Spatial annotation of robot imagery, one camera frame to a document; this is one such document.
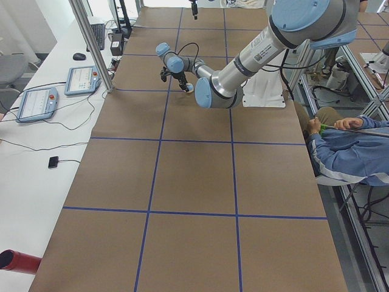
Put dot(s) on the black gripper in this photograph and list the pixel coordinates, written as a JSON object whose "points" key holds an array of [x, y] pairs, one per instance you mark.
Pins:
{"points": [[180, 78]]}

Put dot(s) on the blue and cream bell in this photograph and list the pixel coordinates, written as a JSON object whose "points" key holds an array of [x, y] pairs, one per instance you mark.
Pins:
{"points": [[189, 87]]}

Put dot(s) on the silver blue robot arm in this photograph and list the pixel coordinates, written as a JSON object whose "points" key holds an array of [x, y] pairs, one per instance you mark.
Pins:
{"points": [[324, 24]]}

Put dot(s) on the black power box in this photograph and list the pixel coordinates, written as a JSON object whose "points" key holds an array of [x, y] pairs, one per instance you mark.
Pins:
{"points": [[117, 43]]}

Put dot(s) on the black keyboard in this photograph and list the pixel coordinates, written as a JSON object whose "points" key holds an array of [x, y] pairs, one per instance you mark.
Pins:
{"points": [[99, 33]]}

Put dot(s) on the far blue teach pendant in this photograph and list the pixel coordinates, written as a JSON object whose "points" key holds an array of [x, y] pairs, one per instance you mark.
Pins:
{"points": [[82, 80]]}

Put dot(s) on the blue teach pendant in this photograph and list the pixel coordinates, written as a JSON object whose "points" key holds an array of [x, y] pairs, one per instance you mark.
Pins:
{"points": [[82, 80], [37, 104]]}

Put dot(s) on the black computer mouse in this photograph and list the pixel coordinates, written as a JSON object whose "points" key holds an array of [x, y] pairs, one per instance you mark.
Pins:
{"points": [[79, 57]]}

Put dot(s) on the pink green stick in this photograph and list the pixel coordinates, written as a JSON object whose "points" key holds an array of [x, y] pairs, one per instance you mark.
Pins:
{"points": [[324, 127]]}

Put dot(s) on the near blue teach pendant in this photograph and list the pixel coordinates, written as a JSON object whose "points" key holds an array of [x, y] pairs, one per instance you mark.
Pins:
{"points": [[37, 104]]}

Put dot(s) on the small black square device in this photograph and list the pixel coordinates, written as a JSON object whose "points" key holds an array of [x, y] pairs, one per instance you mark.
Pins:
{"points": [[53, 162]]}

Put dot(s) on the seated person in blue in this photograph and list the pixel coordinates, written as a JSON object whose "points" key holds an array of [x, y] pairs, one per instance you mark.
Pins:
{"points": [[338, 154]]}

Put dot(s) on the red cylinder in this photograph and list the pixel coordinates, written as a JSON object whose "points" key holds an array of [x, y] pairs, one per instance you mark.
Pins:
{"points": [[19, 262]]}

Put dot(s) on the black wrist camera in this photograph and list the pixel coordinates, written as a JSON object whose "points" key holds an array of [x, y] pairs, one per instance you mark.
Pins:
{"points": [[164, 73]]}

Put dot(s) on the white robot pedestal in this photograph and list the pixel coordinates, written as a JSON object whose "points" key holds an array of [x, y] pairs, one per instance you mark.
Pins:
{"points": [[270, 87]]}

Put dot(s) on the aluminium frame post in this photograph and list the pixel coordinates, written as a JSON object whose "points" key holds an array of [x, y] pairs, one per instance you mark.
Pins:
{"points": [[91, 42]]}

